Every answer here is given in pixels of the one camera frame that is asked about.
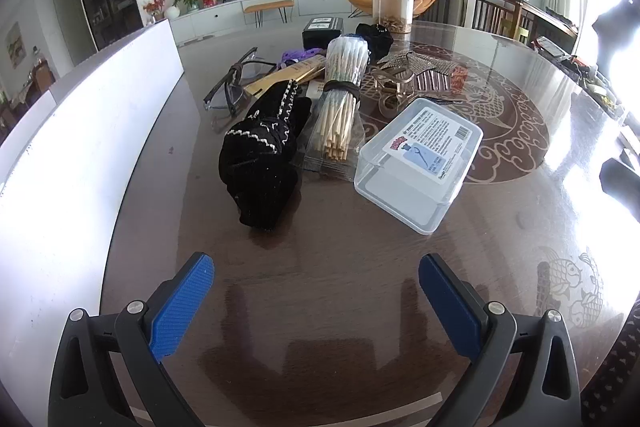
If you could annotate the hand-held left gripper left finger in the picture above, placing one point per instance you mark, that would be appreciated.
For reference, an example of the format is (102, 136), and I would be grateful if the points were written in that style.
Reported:
(182, 307)

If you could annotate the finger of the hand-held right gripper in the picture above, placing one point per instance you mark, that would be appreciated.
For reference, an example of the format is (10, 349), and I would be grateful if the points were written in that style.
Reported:
(622, 184)

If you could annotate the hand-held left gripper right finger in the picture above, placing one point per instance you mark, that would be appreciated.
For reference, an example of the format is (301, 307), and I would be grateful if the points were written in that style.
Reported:
(450, 307)

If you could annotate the black box with white labels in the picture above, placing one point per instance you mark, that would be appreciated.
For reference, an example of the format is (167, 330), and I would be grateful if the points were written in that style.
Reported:
(320, 38)

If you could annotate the row of small clutter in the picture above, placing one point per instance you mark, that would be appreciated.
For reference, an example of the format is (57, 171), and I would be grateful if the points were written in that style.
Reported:
(590, 77)

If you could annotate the clear plastic box with label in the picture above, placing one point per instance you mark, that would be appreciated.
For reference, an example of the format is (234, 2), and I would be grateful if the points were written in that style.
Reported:
(415, 157)

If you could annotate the black knitted glove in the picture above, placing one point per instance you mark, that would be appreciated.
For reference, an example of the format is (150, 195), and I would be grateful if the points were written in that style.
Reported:
(265, 167)

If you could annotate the white board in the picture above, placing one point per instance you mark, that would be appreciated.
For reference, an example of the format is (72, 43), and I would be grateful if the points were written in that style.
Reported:
(75, 157)

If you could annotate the dark wooden bench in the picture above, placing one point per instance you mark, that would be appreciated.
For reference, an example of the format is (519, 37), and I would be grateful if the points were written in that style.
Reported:
(525, 14)

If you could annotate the bundle of chopsticks in bag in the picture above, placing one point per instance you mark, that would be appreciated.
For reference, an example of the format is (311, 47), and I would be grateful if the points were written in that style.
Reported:
(340, 127)

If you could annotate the clear safety glasses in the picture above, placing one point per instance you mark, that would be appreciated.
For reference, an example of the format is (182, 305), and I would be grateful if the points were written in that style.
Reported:
(232, 94)

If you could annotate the silver rhinestone mesh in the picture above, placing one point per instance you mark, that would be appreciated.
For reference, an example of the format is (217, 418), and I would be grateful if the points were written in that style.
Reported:
(425, 64)

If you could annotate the gold metal clip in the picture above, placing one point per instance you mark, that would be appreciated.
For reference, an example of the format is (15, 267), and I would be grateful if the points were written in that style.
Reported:
(389, 79)

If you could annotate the black elastic band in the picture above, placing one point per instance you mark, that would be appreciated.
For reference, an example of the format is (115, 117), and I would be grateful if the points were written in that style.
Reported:
(342, 88)

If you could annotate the beige flat wooden package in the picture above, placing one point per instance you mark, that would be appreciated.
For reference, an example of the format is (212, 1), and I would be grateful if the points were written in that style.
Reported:
(290, 73)

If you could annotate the small black pouch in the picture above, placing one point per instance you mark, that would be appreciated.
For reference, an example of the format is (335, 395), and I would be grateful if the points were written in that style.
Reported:
(377, 42)

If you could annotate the purple packet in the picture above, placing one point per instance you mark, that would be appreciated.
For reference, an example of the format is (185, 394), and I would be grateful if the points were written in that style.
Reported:
(295, 55)

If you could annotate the clear jar with black lid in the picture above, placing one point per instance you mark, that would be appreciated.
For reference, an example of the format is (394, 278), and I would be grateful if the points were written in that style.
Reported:
(392, 4)

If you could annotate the white round vase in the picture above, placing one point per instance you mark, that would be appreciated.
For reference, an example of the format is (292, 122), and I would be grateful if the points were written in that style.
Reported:
(172, 13)

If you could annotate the red flower bouquet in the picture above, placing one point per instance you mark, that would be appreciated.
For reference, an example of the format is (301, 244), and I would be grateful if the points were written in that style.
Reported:
(155, 2)

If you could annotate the orange bench with metal legs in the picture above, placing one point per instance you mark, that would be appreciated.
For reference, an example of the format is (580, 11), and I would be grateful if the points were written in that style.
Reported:
(267, 5)

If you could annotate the framed wall picture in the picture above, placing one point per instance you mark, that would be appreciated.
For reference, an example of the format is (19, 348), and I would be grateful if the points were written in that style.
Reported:
(15, 46)

